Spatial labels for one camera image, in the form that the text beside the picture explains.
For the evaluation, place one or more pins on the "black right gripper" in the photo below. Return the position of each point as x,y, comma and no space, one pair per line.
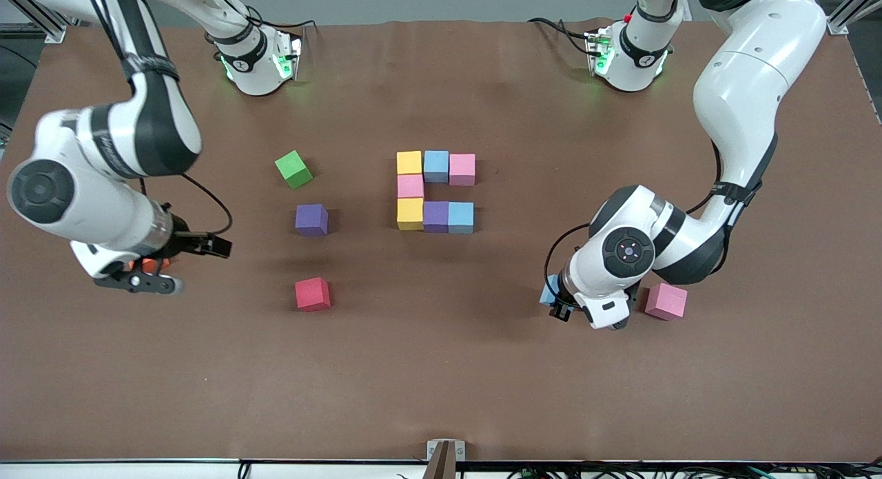
184,240

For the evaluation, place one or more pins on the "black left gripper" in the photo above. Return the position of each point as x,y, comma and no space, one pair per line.
561,309

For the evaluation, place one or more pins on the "light blue foam cube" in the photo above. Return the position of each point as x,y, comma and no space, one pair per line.
435,166
461,217
548,291

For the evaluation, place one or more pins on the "red foam cube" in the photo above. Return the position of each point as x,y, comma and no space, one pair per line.
313,294

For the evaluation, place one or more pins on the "purple foam cube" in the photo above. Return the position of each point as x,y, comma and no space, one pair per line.
311,220
435,216

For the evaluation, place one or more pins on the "pink foam cube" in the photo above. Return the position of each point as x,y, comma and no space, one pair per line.
462,169
411,186
668,302

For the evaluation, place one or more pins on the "yellow foam cube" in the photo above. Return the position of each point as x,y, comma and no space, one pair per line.
409,162
411,213

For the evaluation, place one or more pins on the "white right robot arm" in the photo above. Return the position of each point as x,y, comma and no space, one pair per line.
117,217

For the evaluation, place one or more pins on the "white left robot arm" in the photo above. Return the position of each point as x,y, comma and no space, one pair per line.
751,86

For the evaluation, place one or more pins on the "orange foam cube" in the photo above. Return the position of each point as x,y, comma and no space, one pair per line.
148,264

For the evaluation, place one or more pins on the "green foam cube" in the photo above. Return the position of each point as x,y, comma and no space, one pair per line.
294,169

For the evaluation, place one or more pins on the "brown table cover sheet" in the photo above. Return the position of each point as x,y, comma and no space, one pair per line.
441,382

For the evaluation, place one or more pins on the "grey metal bracket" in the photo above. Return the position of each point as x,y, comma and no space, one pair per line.
433,449

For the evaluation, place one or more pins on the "white table edge rail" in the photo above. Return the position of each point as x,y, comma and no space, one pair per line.
138,471

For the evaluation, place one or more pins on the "aluminium frame profile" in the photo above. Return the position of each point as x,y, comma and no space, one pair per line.
853,7
55,35

